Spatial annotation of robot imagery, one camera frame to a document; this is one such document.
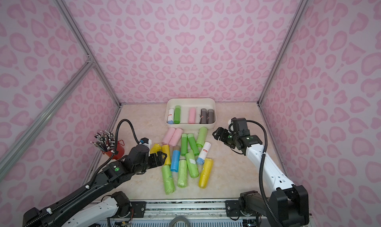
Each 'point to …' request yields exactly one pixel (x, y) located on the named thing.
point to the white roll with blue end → (200, 160)
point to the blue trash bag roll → (174, 163)
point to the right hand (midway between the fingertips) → (217, 135)
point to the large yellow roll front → (206, 173)
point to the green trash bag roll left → (184, 144)
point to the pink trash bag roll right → (176, 137)
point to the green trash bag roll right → (193, 145)
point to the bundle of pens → (105, 140)
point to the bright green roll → (177, 114)
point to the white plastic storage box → (186, 103)
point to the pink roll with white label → (192, 115)
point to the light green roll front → (182, 176)
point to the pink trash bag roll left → (168, 135)
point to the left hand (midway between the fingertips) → (164, 159)
